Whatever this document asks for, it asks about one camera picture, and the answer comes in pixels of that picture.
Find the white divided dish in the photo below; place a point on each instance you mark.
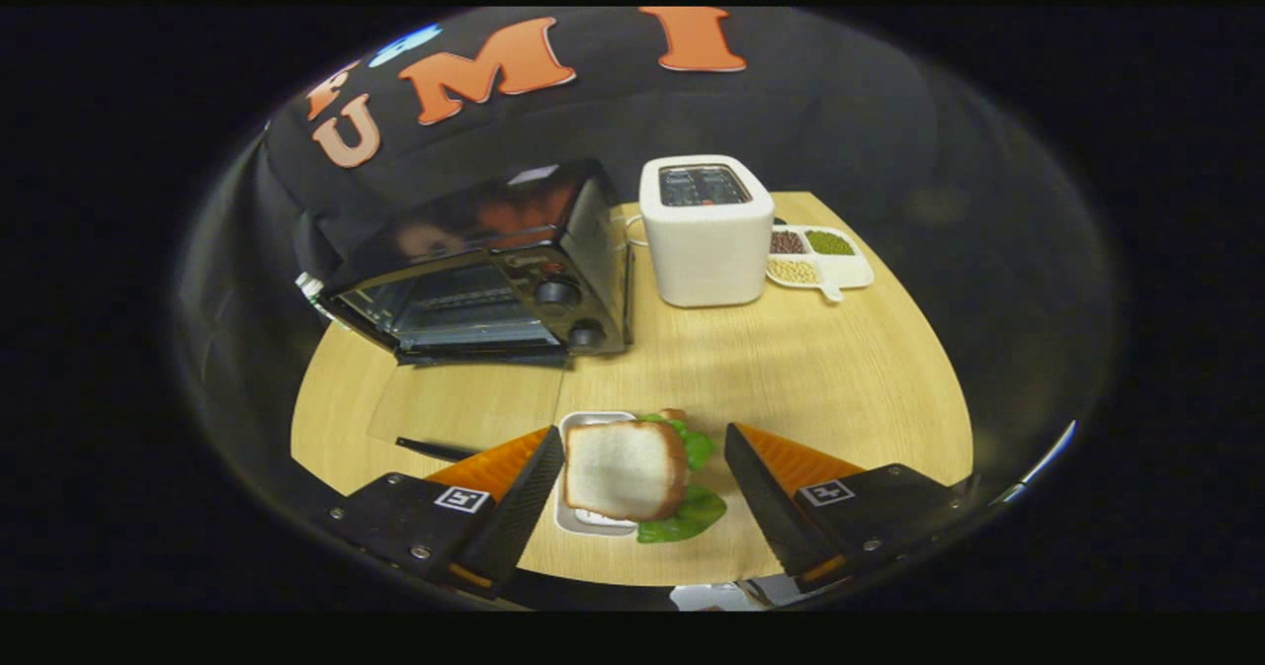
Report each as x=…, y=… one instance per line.
x=850, y=268

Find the yellow beans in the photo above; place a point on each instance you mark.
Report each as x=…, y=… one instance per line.
x=793, y=271

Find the toast and lettuce sandwich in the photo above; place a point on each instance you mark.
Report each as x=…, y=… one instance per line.
x=623, y=467

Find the black toaster oven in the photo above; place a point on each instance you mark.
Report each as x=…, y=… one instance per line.
x=474, y=250

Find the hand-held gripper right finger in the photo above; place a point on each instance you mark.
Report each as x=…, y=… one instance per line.
x=766, y=497

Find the brown beans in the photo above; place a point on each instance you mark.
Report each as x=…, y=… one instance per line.
x=787, y=242

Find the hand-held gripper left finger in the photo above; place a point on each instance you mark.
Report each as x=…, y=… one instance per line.
x=519, y=507

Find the small white rectangular tray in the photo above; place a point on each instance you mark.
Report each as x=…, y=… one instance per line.
x=568, y=517

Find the green beans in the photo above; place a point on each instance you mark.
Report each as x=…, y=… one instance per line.
x=828, y=242

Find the white pop-up toaster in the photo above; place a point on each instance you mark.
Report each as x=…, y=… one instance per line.
x=707, y=240

